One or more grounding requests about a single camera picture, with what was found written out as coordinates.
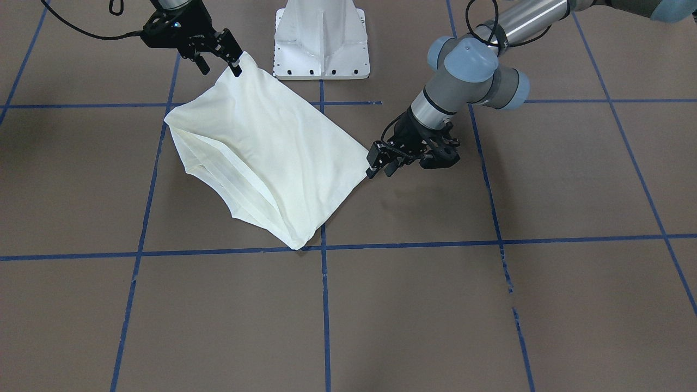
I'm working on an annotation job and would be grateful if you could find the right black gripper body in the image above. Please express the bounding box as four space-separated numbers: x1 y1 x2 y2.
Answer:
142 1 242 64

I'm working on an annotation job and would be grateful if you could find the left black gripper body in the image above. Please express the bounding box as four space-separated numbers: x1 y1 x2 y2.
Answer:
366 108 461 170

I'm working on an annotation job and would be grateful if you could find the cream long-sleeve cat shirt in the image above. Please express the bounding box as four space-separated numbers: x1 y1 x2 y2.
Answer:
164 52 369 250

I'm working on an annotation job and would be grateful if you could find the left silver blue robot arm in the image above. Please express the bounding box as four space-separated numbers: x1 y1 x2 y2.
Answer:
366 1 695 179

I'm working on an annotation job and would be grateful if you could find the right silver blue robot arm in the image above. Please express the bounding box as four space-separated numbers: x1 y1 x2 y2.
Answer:
140 1 242 77

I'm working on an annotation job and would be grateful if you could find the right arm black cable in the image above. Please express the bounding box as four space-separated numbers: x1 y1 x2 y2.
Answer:
41 0 148 41

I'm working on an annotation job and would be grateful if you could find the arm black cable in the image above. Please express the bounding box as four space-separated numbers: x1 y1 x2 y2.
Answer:
41 0 148 41
380 0 567 158

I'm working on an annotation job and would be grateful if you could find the white central pedestal column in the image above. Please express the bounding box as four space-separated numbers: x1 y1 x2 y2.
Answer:
272 1 371 80

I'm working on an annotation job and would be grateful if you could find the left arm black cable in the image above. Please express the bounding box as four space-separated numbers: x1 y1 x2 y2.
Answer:
380 0 567 158

